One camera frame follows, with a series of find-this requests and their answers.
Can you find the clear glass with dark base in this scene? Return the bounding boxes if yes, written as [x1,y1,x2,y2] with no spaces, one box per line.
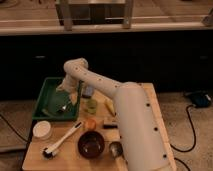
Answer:
[82,85,94,98]

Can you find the white handled dish brush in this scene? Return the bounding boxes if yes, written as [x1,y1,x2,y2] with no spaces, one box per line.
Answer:
[42,122,82,159]

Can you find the green plastic tray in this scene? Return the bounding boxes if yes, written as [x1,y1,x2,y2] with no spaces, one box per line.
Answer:
[32,77,82,121]

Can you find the silver metal cup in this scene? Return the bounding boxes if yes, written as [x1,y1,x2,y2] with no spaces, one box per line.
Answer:
[109,141,123,158]

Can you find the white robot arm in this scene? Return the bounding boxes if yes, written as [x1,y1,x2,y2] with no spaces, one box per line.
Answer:
[59,58,172,171]

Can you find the dark brown bowl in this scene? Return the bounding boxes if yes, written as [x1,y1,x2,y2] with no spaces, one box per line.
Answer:
[78,131,105,159]

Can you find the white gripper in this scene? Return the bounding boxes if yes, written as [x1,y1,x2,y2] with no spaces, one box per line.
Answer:
[56,75,78,94]

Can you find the orange round fruit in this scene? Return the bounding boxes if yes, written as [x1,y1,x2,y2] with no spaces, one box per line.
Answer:
[84,119,97,131]

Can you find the yellow banana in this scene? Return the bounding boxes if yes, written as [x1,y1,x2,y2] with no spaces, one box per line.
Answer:
[105,99,115,117]

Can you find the dark blue device on floor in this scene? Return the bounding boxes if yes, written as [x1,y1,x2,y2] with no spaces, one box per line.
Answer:
[186,92,212,108]

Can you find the green translucent cup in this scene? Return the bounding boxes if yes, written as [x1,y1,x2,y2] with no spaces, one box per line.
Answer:
[86,99,97,114]

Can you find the small dark rectangular block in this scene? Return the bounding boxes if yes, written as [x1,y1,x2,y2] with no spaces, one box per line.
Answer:
[103,121,118,129]

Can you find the black power cable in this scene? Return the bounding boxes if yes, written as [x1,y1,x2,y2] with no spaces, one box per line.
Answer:
[169,103,198,171]

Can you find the wooden chair frame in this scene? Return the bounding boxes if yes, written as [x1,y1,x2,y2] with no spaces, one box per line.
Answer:
[54,0,134,31]

